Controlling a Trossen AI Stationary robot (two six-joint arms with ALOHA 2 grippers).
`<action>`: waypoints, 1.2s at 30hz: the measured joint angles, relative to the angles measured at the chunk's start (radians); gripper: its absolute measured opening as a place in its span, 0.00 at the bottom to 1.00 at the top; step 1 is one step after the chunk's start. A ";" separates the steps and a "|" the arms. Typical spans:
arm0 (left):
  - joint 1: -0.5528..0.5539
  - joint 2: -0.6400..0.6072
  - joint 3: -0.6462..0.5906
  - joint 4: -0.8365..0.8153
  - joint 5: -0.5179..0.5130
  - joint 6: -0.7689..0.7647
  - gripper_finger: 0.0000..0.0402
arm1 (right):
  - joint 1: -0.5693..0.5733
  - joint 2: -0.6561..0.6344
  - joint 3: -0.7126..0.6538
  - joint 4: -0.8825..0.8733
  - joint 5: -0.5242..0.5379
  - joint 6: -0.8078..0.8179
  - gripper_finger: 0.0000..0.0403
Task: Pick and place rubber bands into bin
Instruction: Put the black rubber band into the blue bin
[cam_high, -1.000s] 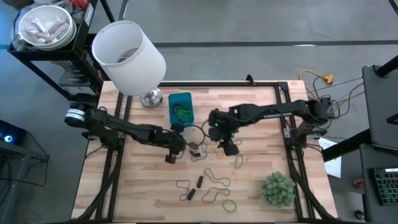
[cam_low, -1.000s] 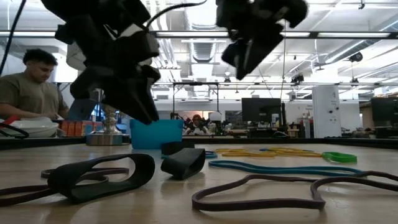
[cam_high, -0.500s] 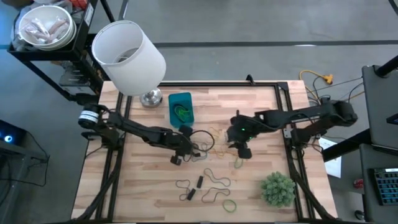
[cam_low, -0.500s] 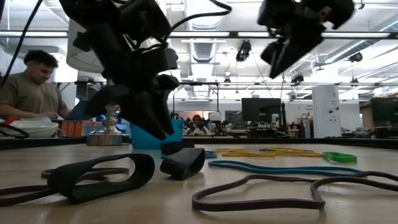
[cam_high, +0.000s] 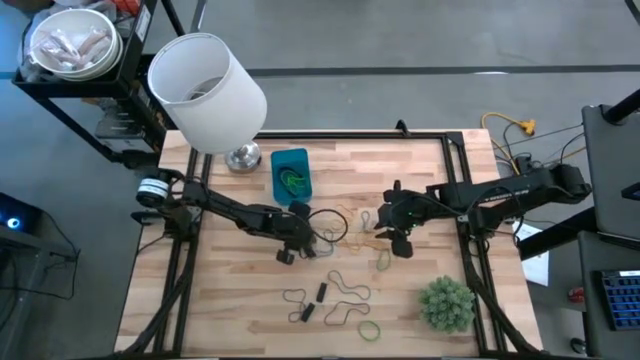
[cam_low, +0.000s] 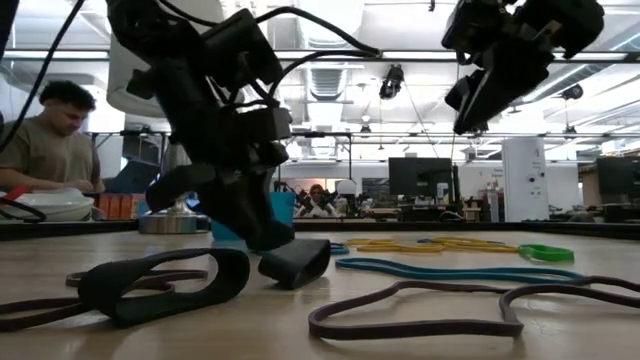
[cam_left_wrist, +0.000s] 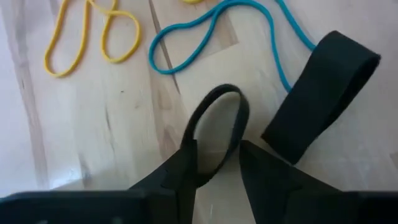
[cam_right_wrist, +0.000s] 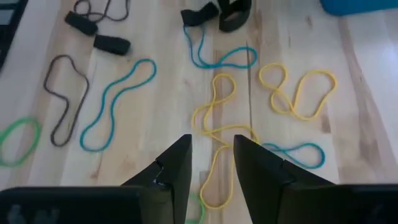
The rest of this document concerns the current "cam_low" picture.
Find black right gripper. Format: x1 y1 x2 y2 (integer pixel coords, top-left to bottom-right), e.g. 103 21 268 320
443 26 556 137

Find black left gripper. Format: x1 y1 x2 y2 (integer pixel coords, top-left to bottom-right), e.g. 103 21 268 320
124 68 297 253

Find thin dark brown rubber band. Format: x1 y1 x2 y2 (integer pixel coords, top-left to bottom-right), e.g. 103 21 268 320
0 283 177 336
65 269 209 291
307 275 640 343

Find wide black rubber band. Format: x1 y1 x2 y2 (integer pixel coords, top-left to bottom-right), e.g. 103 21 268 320
76 247 252 330
257 238 332 292

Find green rubber band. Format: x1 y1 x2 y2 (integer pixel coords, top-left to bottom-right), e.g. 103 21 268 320
518 243 576 266

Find long blue rubber band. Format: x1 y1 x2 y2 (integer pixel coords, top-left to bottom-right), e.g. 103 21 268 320
334 257 584 284

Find teal plastic bin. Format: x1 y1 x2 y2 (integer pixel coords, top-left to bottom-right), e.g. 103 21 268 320
209 191 297 242

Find white shade silver table lamp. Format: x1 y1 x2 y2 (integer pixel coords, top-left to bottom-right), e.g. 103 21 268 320
106 0 236 235

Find dark tilted panel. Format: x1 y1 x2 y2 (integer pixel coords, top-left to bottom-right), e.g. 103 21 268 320
105 159 162 195

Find black monitor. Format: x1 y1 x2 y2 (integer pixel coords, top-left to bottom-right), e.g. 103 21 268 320
388 157 455 200
595 156 640 224

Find white cabinet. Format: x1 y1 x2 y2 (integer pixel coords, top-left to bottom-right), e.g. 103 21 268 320
501 136 550 224

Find person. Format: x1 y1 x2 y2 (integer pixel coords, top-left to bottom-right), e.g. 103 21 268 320
0 79 107 195
304 183 332 219

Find white bowl stack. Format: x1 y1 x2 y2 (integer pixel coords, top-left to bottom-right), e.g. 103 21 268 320
0 187 96 223

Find red strip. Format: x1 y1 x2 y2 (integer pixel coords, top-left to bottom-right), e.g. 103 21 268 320
1 185 31 202

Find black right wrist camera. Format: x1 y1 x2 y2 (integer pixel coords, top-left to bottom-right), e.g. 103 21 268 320
441 0 509 54

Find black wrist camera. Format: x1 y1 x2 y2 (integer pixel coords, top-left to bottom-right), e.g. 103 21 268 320
441 0 509 54
202 8 284 92

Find black hanging camera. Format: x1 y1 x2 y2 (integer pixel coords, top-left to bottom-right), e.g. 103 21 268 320
378 63 406 101

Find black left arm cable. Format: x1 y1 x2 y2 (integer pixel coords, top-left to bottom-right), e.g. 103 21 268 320
159 0 384 109

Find black table frame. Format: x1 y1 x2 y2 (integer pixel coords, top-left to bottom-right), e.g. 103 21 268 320
0 218 640 242

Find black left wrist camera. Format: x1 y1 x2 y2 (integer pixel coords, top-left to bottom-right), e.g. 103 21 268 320
202 8 284 92

